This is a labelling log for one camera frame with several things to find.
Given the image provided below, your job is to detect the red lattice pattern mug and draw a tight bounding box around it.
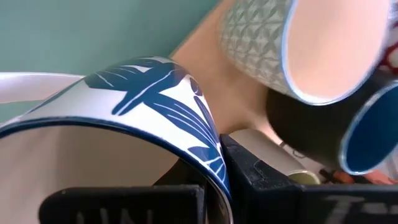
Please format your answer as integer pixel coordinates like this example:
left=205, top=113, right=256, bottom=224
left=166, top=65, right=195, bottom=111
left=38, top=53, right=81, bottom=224
left=377, top=40, right=398, bottom=76

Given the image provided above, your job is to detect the white mug blue floral print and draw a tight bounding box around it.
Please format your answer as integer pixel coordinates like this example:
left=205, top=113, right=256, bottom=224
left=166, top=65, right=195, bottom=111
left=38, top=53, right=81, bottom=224
left=0, top=55, right=234, bottom=224

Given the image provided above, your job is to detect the wooden board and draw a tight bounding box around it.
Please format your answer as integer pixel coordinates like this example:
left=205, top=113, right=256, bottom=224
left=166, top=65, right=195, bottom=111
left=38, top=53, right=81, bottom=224
left=170, top=0, right=312, bottom=147

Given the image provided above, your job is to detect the green leaf pattern mug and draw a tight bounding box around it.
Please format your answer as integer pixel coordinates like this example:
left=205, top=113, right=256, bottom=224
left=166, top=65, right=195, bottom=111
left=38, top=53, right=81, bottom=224
left=219, top=0, right=393, bottom=106

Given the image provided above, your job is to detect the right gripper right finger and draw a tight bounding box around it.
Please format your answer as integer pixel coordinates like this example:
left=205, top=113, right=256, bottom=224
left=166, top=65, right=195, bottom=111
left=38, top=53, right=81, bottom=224
left=218, top=133, right=302, bottom=224

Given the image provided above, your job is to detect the green table mat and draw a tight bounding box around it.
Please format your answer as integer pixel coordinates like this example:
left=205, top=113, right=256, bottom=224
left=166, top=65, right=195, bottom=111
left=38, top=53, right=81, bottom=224
left=0, top=0, right=222, bottom=123

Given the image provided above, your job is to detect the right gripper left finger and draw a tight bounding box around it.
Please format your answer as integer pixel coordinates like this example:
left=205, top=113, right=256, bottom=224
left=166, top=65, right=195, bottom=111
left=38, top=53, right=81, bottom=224
left=153, top=158, right=207, bottom=187

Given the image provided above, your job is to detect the white mug olive interior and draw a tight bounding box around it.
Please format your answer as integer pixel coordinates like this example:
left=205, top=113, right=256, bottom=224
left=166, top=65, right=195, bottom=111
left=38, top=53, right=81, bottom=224
left=229, top=128, right=323, bottom=186

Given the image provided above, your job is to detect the black mug blue interior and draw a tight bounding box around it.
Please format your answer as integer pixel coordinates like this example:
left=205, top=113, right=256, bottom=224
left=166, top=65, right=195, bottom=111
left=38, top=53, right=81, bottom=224
left=266, top=70, right=398, bottom=177

